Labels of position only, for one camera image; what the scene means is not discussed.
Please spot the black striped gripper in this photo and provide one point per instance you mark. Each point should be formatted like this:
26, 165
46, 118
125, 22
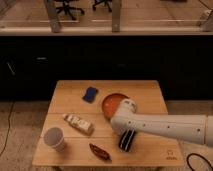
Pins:
126, 140

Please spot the blue eraser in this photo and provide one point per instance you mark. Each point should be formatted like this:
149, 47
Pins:
90, 94

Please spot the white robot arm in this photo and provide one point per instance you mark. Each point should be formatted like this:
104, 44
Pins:
196, 129

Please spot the orange bowl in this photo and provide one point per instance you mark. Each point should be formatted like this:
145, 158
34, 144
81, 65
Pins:
111, 103

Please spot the white bottle with label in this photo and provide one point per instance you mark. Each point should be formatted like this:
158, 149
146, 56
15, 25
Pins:
79, 123

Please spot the white paper cup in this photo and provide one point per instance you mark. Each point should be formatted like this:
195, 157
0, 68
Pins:
54, 138

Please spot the black office chair base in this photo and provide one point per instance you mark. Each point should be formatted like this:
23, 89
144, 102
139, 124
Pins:
66, 8

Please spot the grey metal post centre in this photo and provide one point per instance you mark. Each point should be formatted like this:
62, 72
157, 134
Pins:
116, 5

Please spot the grey metal post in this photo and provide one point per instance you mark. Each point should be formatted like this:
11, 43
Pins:
116, 5
52, 16

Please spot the grey metal post left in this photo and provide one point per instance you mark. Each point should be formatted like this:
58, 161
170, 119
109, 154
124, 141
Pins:
52, 16

